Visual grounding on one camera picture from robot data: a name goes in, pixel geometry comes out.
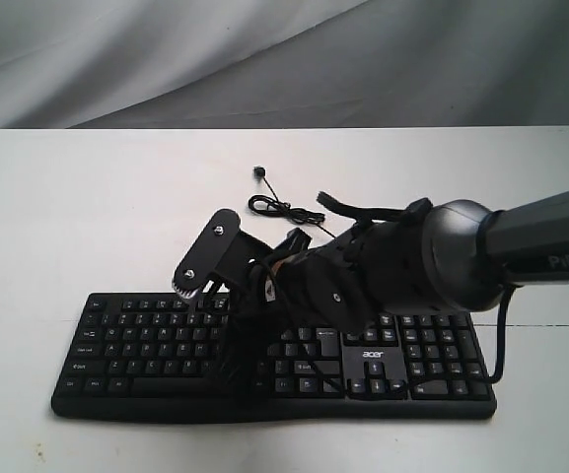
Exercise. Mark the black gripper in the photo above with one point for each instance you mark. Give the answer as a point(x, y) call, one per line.
point(377, 265)

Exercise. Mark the black acer keyboard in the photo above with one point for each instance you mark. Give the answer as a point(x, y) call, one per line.
point(143, 358)

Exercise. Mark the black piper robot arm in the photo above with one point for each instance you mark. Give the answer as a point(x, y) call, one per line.
point(475, 258)

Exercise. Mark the grey backdrop cloth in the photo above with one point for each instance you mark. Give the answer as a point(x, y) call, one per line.
point(283, 64)

